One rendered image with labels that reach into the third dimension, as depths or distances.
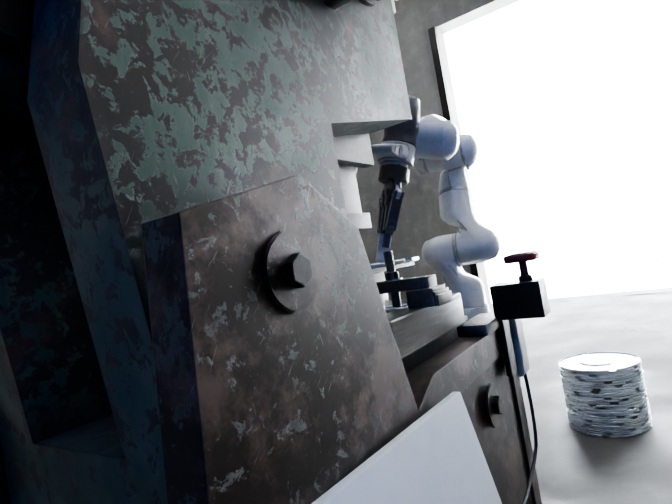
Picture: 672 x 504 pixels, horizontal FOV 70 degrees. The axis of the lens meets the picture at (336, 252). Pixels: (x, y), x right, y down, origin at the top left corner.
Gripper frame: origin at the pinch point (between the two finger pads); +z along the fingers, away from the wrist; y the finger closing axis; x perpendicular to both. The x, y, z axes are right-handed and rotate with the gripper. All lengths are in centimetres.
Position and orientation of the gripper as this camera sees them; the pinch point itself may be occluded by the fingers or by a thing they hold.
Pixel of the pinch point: (383, 248)
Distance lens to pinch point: 116.6
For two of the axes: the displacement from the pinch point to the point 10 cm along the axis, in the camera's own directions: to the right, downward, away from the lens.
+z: -1.5, 9.8, -1.0
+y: -2.1, 0.7, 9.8
